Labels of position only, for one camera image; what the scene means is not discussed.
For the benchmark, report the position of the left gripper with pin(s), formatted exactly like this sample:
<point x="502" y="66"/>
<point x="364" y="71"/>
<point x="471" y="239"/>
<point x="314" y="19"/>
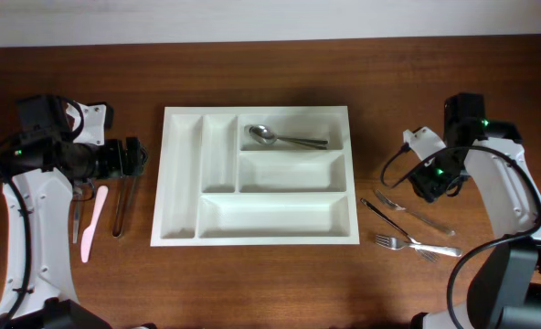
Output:
<point x="118" y="165"/>

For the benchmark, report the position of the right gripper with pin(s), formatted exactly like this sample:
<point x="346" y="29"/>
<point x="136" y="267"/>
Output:
<point x="426" y="184"/>

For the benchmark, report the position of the long steel tongs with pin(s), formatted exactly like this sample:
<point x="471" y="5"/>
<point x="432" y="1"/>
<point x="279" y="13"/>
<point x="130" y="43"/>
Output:
<point x="125" y="199"/>

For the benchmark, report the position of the dark handled steel fork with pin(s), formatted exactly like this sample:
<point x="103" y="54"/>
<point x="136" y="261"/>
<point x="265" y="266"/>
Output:
<point x="427" y="255"/>

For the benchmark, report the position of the steel spoon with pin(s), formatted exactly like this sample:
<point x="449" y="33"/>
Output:
<point x="252" y="137"/>
<point x="263" y="133"/>

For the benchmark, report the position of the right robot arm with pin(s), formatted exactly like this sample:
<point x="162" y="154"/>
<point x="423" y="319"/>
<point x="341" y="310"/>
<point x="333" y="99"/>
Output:
<point x="506" y="291"/>

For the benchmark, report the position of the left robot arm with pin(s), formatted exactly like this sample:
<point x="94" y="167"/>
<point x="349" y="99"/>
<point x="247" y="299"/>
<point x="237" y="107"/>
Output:
<point x="60" y="148"/>

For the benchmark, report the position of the small steel tongs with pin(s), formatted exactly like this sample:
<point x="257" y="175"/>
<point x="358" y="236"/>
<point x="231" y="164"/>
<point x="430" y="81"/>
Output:
<point x="78" y="199"/>

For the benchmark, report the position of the pink plastic knife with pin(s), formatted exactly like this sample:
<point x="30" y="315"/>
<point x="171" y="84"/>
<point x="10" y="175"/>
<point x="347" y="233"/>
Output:
<point x="89" y="231"/>

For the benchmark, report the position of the white plastic cutlery tray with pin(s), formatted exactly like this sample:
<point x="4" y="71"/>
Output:
<point x="255" y="176"/>

